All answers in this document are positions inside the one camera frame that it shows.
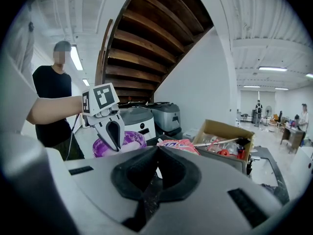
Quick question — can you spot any metal rod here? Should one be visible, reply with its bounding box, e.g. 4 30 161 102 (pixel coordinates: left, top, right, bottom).
193 138 239 147

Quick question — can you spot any brown wooden desk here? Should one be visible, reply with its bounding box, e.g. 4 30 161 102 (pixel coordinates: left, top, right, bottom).
280 125 305 154

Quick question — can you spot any pink detergent refill bag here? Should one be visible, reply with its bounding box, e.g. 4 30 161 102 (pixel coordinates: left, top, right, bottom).
156 138 201 156

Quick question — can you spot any white detergent powder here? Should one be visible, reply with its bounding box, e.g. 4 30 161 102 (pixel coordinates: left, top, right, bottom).
107 141 143 156

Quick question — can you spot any open cardboard box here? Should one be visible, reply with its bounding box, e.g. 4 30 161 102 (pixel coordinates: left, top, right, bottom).
192 119 255 174

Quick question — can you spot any black frame stand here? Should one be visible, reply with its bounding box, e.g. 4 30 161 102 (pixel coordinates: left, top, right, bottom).
246 145 291 205

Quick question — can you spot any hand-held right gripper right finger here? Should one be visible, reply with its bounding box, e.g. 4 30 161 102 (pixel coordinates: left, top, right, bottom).
146 146 283 235

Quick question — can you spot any person's left forearm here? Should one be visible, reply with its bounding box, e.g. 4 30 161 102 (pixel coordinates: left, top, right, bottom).
25 95 84 126

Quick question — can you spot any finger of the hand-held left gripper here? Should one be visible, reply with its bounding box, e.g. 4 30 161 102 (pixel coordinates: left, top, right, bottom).
94 120 119 152
112 115 125 151

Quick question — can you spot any black standing fan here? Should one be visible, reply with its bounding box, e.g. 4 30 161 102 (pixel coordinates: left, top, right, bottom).
263 105 273 126

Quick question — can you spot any small white appliance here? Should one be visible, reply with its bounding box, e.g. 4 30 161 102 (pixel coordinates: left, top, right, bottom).
182 128 200 141

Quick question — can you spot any purple plastic bucket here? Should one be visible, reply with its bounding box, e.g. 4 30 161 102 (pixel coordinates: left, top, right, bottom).
92 130 147 158

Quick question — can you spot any red plastic spool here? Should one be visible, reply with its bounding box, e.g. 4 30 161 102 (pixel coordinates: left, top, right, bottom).
216 148 232 158

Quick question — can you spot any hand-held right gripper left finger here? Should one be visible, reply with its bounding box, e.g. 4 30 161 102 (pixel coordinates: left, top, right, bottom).
64 145 160 235

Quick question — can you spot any white and black robot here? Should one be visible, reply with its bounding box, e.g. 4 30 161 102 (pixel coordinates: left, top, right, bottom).
118 106 157 142

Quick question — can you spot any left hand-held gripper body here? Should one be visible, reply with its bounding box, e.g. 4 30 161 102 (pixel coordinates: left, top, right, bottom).
82 82 121 126

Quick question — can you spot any white panel with black marks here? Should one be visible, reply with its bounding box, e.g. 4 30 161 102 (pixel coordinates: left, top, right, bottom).
291 145 313 188

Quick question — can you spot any dark wooden staircase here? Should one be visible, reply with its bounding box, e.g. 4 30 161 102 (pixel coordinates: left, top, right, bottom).
94 0 215 105

